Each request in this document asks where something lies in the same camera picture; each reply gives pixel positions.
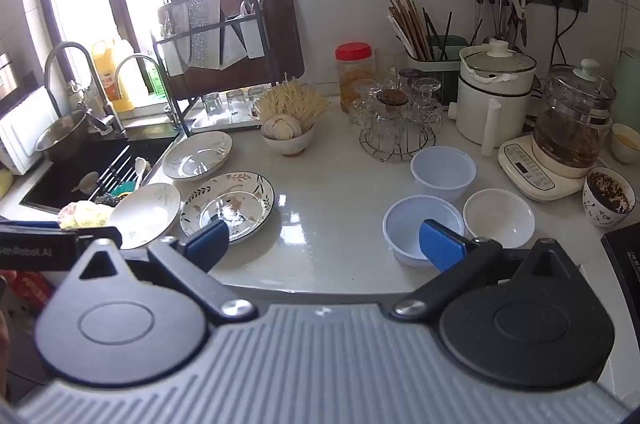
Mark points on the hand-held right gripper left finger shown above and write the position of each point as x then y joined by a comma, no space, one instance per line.
210,240

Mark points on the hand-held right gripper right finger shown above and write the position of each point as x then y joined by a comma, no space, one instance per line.
440,246

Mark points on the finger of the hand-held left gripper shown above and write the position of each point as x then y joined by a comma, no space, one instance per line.
100,235

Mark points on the blue plastic bowl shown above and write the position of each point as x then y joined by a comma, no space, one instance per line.
415,224
442,171

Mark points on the yellow dish cloth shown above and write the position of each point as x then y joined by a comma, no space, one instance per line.
82,214

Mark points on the leaf patterned plate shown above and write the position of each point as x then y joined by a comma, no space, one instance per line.
235,204

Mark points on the white shallow plate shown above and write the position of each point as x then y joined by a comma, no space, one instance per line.
145,214

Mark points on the bundle of black chopsticks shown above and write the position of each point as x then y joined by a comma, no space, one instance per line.
112,174

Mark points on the white ceramic bowl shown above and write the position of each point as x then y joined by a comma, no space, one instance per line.
498,219

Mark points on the black sink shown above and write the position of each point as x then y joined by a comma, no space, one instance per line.
60,181

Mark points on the white spoon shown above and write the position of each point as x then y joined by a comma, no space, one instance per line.
140,166

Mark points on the white deep plate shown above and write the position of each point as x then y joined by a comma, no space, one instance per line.
197,156

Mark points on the steel bowl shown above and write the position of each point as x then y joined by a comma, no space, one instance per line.
60,138

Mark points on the white ribbed drainer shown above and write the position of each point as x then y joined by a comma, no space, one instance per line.
20,133

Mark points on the white drain tray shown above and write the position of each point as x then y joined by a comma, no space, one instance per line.
200,123

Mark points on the beige ceramic bowl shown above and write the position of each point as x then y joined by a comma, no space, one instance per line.
290,146

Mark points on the garlic bulb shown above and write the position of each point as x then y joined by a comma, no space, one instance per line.
281,126

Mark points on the small clear glass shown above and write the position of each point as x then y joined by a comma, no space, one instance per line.
256,93
212,103
235,101

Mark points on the brown base drinking glass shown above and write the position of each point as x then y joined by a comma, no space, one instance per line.
392,116

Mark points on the clear drinking glass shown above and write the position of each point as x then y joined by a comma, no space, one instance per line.
361,111
429,103

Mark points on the bundle of dried noodles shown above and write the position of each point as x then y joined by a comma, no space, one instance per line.
292,101

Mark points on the yellow detergent bottle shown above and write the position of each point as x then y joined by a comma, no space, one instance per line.
112,73

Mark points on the white electric cooker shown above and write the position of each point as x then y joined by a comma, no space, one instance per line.
495,93

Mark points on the green bottle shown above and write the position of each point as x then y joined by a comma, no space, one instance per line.
157,78

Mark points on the purple base drinking glass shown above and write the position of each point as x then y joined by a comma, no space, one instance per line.
410,76

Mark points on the patterned cup with residue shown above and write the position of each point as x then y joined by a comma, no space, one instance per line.
607,201

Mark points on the chrome gooseneck faucet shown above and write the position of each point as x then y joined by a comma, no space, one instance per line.
150,63

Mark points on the chrome spring faucet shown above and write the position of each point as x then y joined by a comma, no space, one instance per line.
75,53

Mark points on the black induction cooker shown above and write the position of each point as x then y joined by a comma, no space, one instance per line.
622,264

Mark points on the glass health kettle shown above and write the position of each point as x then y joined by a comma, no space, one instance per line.
575,118

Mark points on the red lid jar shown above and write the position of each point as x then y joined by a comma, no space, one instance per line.
355,73

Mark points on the green chopstick holder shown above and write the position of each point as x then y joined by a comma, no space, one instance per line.
450,53

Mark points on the dish drying rack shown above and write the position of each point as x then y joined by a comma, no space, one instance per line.
210,36

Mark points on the yellow bowl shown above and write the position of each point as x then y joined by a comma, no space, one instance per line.
626,142

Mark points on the bundle of wooden chopsticks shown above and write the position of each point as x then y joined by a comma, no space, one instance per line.
407,26

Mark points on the brown cutting board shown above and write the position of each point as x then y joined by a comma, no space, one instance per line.
277,23

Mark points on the pale green container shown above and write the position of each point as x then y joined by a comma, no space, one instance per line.
629,78

